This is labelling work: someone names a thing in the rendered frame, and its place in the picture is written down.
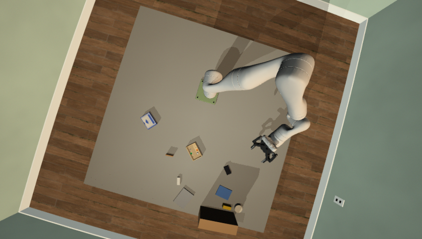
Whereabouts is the large brown box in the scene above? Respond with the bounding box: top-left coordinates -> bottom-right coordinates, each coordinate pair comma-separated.
198,206 -> 239,236

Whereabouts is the beige table with dark legs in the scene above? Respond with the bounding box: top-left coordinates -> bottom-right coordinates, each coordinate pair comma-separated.
84,5 -> 312,233

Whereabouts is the blue and white box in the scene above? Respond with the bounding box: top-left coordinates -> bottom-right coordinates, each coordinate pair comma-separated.
140,111 -> 158,130

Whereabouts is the blue flat square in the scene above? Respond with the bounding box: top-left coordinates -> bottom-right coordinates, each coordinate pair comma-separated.
215,184 -> 233,201

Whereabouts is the grey flat board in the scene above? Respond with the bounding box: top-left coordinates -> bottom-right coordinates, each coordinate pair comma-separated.
173,186 -> 195,209

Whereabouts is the covered wooden puzzle box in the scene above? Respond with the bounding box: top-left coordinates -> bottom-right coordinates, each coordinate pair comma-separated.
185,141 -> 203,162

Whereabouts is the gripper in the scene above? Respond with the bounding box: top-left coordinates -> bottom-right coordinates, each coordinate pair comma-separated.
251,135 -> 278,164

